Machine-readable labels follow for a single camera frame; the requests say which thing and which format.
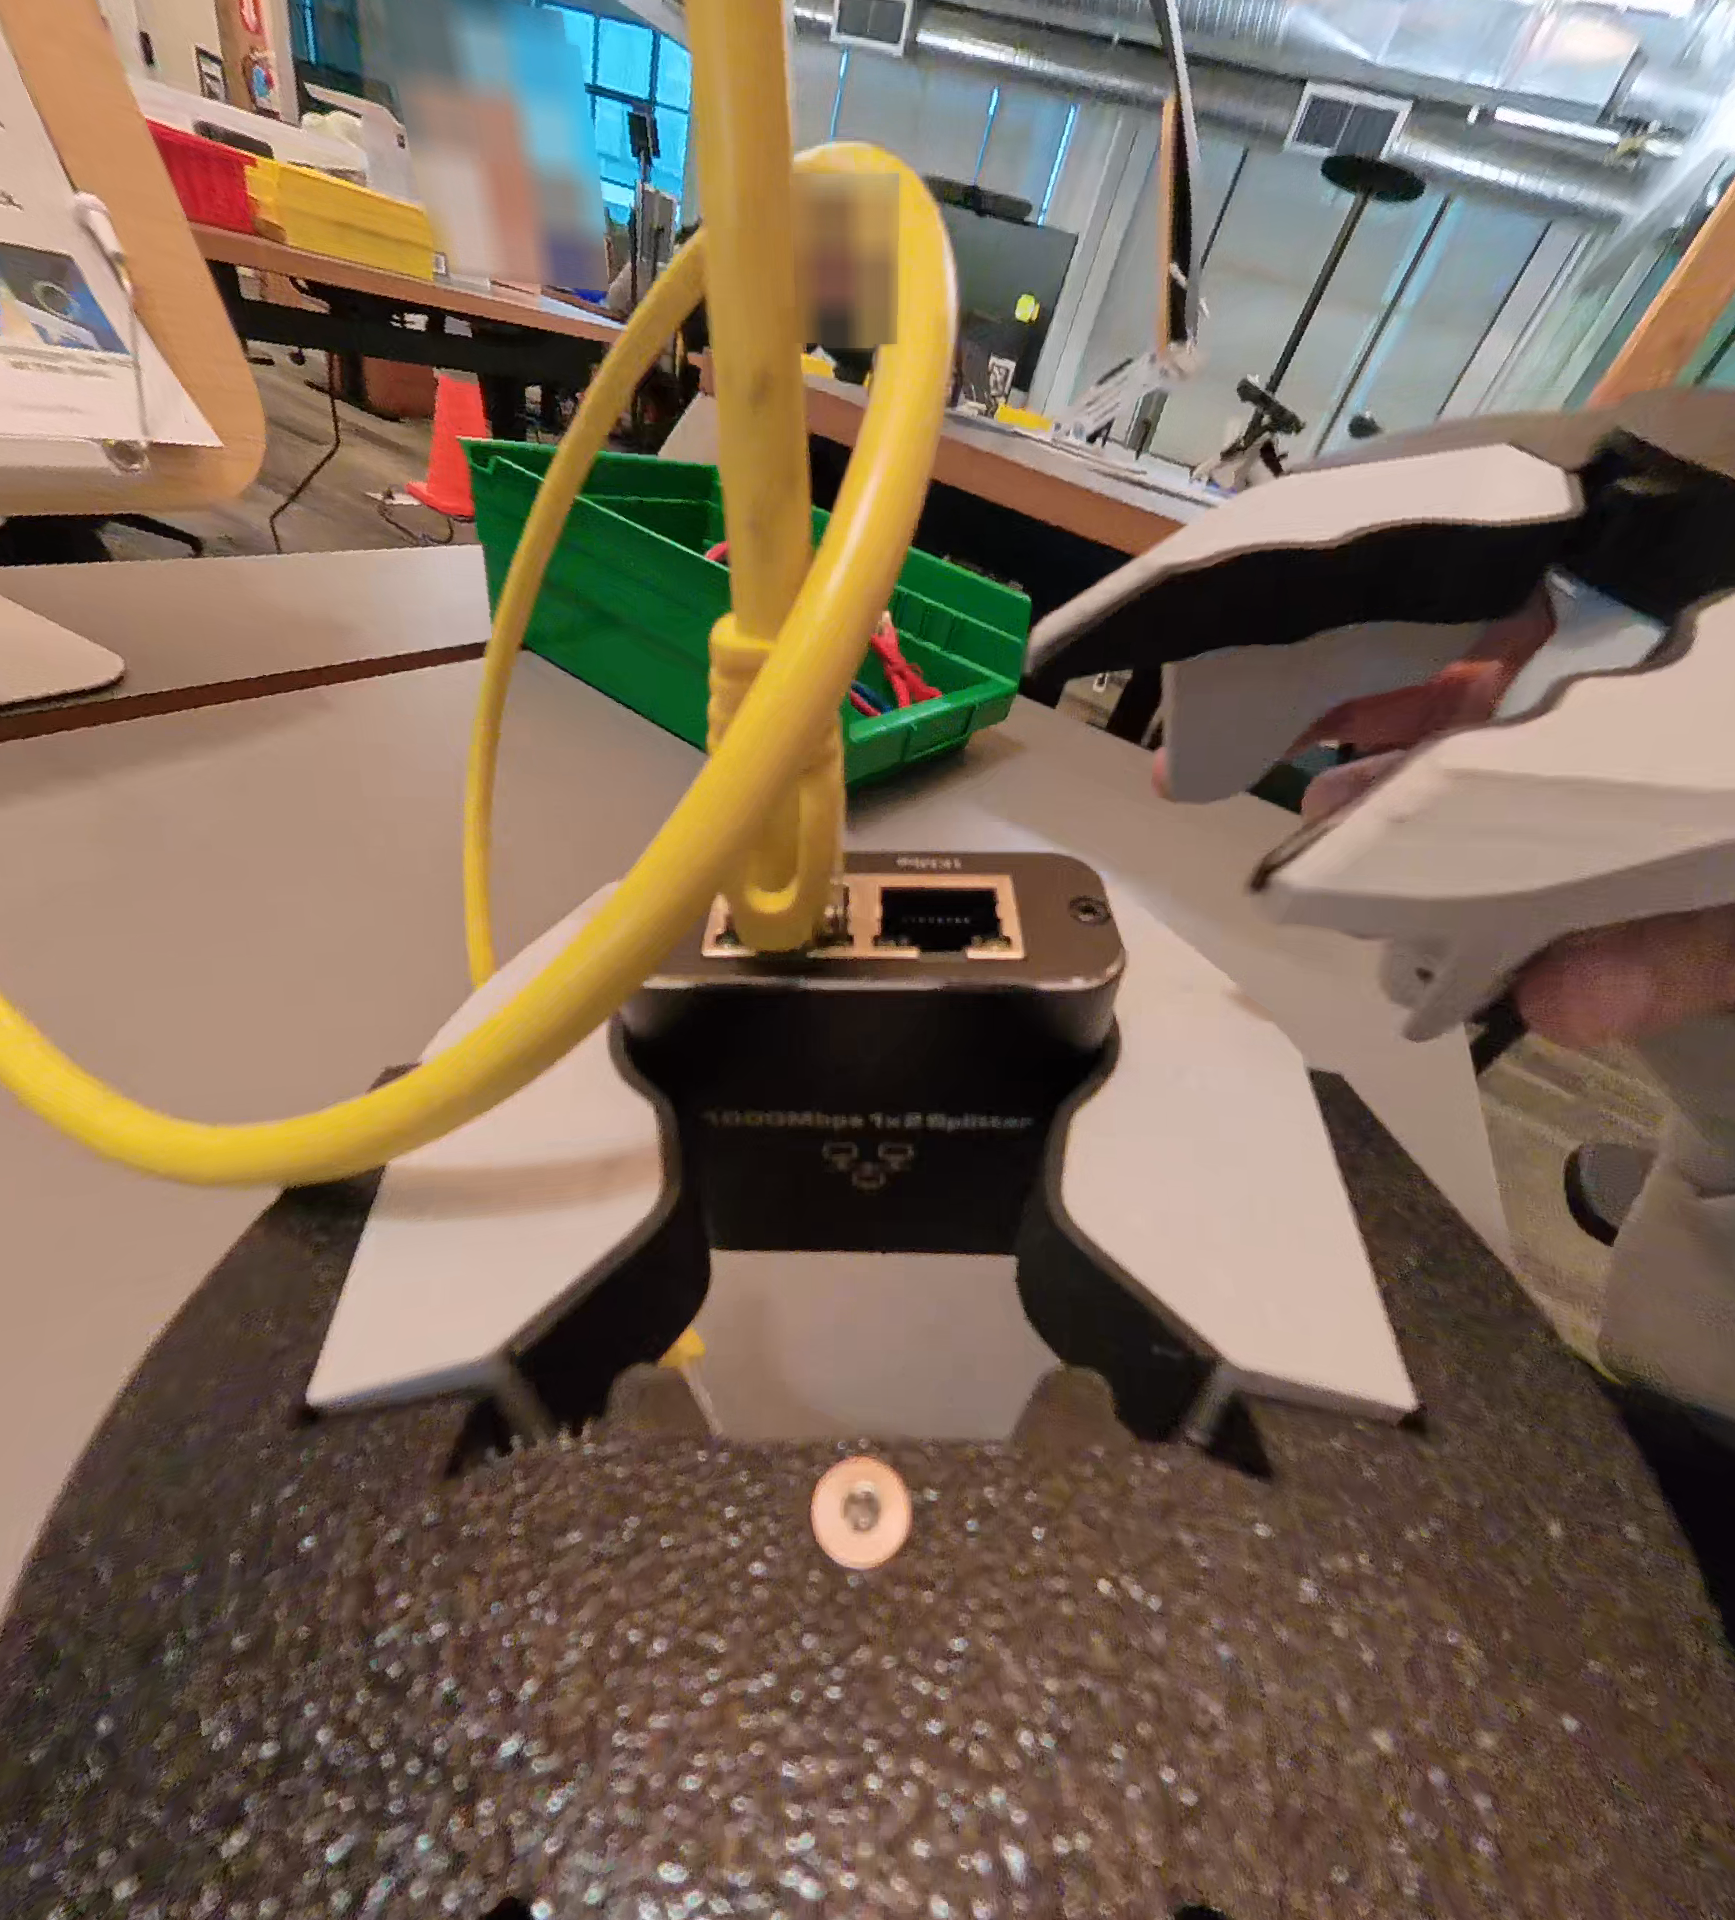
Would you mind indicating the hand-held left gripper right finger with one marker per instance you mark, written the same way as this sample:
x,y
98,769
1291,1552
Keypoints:
x,y
1225,1247

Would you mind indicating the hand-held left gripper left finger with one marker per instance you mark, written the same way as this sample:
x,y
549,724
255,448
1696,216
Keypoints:
x,y
509,1199

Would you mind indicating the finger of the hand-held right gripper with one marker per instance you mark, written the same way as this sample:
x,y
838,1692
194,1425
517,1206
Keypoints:
x,y
1376,512
1632,783

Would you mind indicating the black ethernet splitter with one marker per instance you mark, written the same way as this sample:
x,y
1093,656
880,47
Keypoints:
x,y
867,1034

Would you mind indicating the green plastic bin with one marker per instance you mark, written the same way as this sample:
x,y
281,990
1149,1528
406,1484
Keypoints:
x,y
628,599

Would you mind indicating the slanted board on white arm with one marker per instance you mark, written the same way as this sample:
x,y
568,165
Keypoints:
x,y
1185,227

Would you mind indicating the person's right hand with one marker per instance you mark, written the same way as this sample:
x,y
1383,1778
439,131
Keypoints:
x,y
1675,962

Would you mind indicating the black device on white stand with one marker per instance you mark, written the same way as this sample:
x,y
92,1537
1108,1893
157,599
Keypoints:
x,y
1268,427

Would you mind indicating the slanted wooden beam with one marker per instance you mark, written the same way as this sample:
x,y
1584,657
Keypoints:
x,y
1707,240

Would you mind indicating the grey desk with wooden edge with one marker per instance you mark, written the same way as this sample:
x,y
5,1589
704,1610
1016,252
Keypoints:
x,y
1034,478
431,300

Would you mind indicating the black monitor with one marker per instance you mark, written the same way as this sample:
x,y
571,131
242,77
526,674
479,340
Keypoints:
x,y
1010,300

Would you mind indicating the orange traffic cone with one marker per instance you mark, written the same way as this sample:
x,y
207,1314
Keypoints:
x,y
452,452

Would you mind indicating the wooden sheet stand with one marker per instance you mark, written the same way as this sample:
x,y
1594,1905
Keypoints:
x,y
190,300

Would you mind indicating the yellow plastic bin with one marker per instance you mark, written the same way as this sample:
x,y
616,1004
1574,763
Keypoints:
x,y
344,227

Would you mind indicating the red plastic bin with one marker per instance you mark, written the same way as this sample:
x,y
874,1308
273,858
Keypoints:
x,y
210,180

